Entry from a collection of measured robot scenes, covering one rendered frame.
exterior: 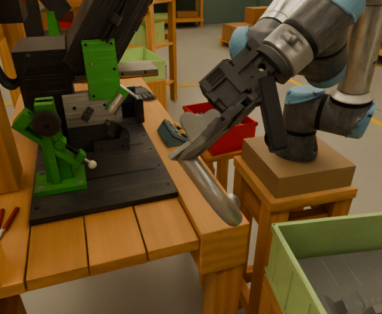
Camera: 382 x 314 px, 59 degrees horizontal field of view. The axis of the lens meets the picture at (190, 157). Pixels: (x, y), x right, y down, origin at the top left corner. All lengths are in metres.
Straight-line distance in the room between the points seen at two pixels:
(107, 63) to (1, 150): 0.46
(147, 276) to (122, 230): 1.08
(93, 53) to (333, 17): 0.91
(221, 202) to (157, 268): 1.52
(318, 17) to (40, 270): 0.77
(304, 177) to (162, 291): 1.09
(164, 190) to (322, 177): 0.51
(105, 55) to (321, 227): 0.91
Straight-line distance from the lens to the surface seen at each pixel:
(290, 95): 1.12
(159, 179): 1.09
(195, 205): 0.98
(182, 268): 2.03
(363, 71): 1.04
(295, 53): 0.54
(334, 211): 1.27
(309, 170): 1.14
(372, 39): 1.02
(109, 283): 2.00
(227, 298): 1.12
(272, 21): 0.73
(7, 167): 1.15
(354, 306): 0.74
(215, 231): 0.89
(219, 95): 0.52
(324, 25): 0.56
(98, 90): 1.29
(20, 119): 1.03
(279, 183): 1.09
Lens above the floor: 1.49
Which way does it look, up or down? 29 degrees down
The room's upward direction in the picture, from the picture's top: straight up
